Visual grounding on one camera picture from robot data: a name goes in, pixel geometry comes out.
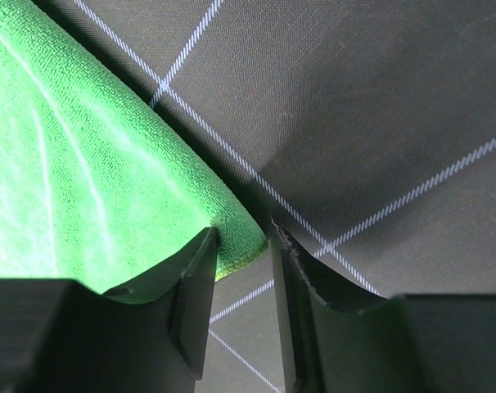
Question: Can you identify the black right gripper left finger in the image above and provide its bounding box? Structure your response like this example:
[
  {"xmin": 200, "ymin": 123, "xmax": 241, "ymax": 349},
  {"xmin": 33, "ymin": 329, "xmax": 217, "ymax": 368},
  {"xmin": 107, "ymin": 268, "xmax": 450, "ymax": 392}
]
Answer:
[{"xmin": 0, "ymin": 228, "xmax": 218, "ymax": 392}]

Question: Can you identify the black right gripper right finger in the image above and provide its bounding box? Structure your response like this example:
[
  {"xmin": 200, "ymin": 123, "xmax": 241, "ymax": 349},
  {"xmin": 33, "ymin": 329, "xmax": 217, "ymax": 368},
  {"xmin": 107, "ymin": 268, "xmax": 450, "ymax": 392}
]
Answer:
[{"xmin": 270, "ymin": 227, "xmax": 496, "ymax": 392}]

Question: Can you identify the green microfiber towel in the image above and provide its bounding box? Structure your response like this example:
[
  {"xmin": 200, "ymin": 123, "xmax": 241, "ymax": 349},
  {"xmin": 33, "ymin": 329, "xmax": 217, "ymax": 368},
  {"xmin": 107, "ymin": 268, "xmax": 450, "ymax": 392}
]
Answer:
[{"xmin": 0, "ymin": 1, "xmax": 267, "ymax": 292}]

